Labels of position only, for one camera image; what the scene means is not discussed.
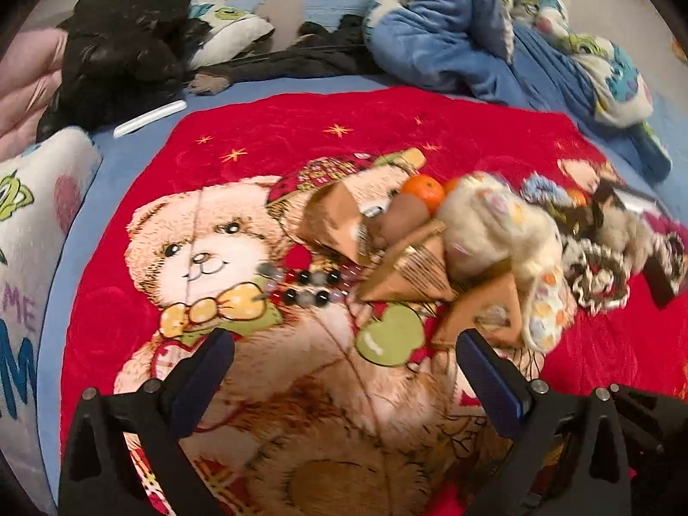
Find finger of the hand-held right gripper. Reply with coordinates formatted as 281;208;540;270
611;383;688;516

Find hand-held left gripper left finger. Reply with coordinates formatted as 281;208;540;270
58;328;236;516

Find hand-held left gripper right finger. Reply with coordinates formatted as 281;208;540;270
456;328;632;516

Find brown triangular snack packet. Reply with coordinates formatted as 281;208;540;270
355;220;458;304
295;177;377;267
430;269;525;350

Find white plush toy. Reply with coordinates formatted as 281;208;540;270
441;171;578;356

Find dark brown fuzzy scrunchie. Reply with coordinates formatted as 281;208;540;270
553;201;597;243

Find beige fur scrunchie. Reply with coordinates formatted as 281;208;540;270
594;209;654;275

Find brown rounded object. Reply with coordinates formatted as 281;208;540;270
371;193;436;251

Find blue crochet scrunchie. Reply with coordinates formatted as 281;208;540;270
520;172;571;208

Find blue bed sheet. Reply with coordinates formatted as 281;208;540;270
35;0;688;495

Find large monster print pillow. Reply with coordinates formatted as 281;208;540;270
0;126;103;511

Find white plastic tube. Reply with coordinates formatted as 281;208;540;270
113;99;187;138

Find red bear print blanket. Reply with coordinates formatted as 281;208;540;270
59;86;688;516

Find dark brown garment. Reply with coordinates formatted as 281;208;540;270
185;13;385;95

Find pink quilt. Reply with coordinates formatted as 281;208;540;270
0;29;71;157

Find black puffer jacket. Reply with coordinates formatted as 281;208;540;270
37;0;200;138

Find small monster print pillow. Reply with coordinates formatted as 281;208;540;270
185;0;276;71

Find blue monster print quilt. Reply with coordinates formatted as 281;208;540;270
362;0;673;184

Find black and white braided rope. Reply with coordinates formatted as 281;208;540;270
562;239;632;317

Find black red bead bracelet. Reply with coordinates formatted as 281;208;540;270
258;263;358;307

